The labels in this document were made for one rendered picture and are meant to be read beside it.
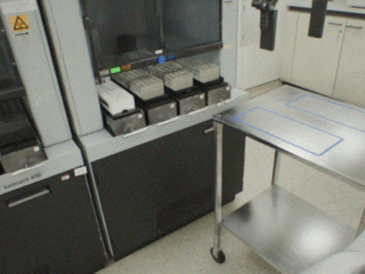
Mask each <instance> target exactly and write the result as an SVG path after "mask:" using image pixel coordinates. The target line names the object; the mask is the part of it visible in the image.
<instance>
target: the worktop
mask: <svg viewBox="0 0 365 274"><path fill-rule="evenodd" d="M346 1H347V0H333V1H328V5H327V10H333V11H344V12H351V13H362V14H365V7H352V6H347V5H346ZM311 4H312V0H298V1H291V2H286V6H298V7H309V8H311Z"/></svg>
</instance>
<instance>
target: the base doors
mask: <svg viewBox="0 0 365 274"><path fill-rule="evenodd" d="M309 20H310V14H309V13H298V12H293V11H287V12H286V20H285V37H284V43H283V54H282V64H281V76H280V80H282V81H285V82H288V83H292V84H296V85H298V86H301V87H304V88H307V89H309V90H311V91H314V92H317V93H320V94H323V95H327V96H330V97H333V98H335V99H339V100H342V101H344V102H347V103H351V104H354V105H355V106H359V107H362V108H365V21H361V20H356V19H347V18H337V17H328V16H326V19H325V25H324V29H323V36H322V38H313V37H308V36H307V33H308V28H309ZM328 22H329V23H331V22H332V23H336V24H342V25H341V26H338V25H331V24H328ZM349 25H351V26H356V27H361V26H362V28H361V29H358V28H353V27H347V26H349ZM339 30H342V32H341V33H339V34H338V31H339ZM337 35H339V39H338V42H337V41H336V38H337Z"/></svg>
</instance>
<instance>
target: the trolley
mask: <svg viewBox="0 0 365 274"><path fill-rule="evenodd" d="M212 120H213V190H214V246H213V247H212V248H211V249H210V252H211V255H212V258H213V259H214V260H215V261H216V262H217V263H219V264H222V263H223V262H224V261H225V255H224V253H223V251H222V245H221V226H222V227H224V228H225V229H227V230H228V231H229V232H230V233H231V234H232V235H233V236H235V237H236V238H237V239H238V240H239V241H241V242H242V243H244V244H245V245H247V246H248V247H249V248H250V249H252V250H253V251H254V252H255V253H256V254H258V255H259V256H261V257H262V258H263V259H264V260H266V261H267V262H268V263H270V264H271V265H272V266H273V267H275V268H276V269H277V270H279V271H280V272H281V274H299V273H300V272H302V271H304V270H305V269H307V268H308V267H310V266H312V265H314V264H316V263H319V262H321V261H322V260H324V259H325V258H327V257H329V256H331V255H334V254H337V253H340V252H342V251H344V250H345V249H346V248H347V247H348V246H349V245H350V244H351V243H352V242H353V241H354V240H355V239H356V238H357V237H358V236H359V235H360V234H361V233H362V232H363V231H364V230H365V208H364V209H363V212H362V215H361V219H360V222H359V225H358V229H355V228H353V227H352V226H350V225H348V224H346V223H344V222H342V221H341V220H339V219H337V218H335V217H333V216H332V215H329V214H328V213H326V212H325V211H322V210H321V209H319V208H317V207H316V206H315V205H313V204H311V203H309V202H307V201H306V200H304V199H302V198H300V197H299V196H297V195H295V194H293V193H291V192H289V191H288V190H286V189H284V188H282V187H280V186H279V185H278V177H279V168H280V162H281V153H282V154H285V155H287V156H289V157H291V158H293V159H296V160H298V161H300V162H302V163H304V164H306V165H307V166H309V167H311V168H313V169H315V170H318V171H320V172H322V173H324V174H326V175H329V176H331V177H333V178H335V179H337V180H340V181H341V182H344V183H346V184H348V185H350V186H352V187H354V188H356V189H358V190H361V191H363V192H365V108H362V107H359V106H355V105H354V104H350V103H346V102H342V101H339V100H336V99H333V98H329V97H326V96H322V95H318V94H315V93H312V92H308V91H305V90H303V89H300V88H296V87H292V86H288V85H283V86H281V87H278V88H275V89H273V90H270V91H268V92H266V93H264V94H261V95H260V96H258V97H256V98H253V99H251V100H248V101H246V102H243V103H241V104H239V105H236V106H234V107H231V108H229V109H227V110H224V111H222V112H219V113H217V114H215V115H213V116H212ZM222 125H224V126H226V127H229V128H231V130H233V131H236V132H239V133H240V134H243V135H245V136H247V137H248V138H251V139H254V140H256V141H258V142H260V143H262V144H264V145H266V146H267V147H269V148H272V149H274V150H275V155H274V166H273V176H272V177H271V186H270V187H269V188H267V189H265V190H264V191H262V192H261V193H260V194H258V195H257V196H256V197H254V198H252V199H251V200H249V201H248V202H247V203H245V204H244V205H242V206H241V207H240V208H237V209H236V210H234V211H233V212H232V213H231V214H230V215H228V216H227V217H225V218H223V219H221V190H222Z"/></svg>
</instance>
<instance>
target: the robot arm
mask: <svg viewBox="0 0 365 274"><path fill-rule="evenodd" d="M328 1H333V0H312V4H311V12H310V20H309V28H308V33H307V36H308V37H313V38H322V36H323V29H324V25H325V19H326V11H327V5H328ZM277 3H278V0H252V3H251V5H252V7H255V8H256V10H259V11H260V20H259V21H260V22H259V29H260V40H259V44H260V48H261V49H264V50H267V51H274V46H275V34H276V27H277V14H278V10H274V8H275V6H276V4H277ZM299 274H365V230H364V231H363V232H362V233H361V234H360V235H359V236H358V237H357V238H356V239H355V240H354V241H353V242H352V243H351V244H350V245H349V246H348V247H347V248H346V249H345V250H344V251H342V252H340V253H337V254H334V255H331V256H329V257H327V258H325V259H324V260H322V261H321V262H319V263H316V264H314V265H312V266H310V267H308V268H307V269H305V270H304V271H302V272H300V273H299Z"/></svg>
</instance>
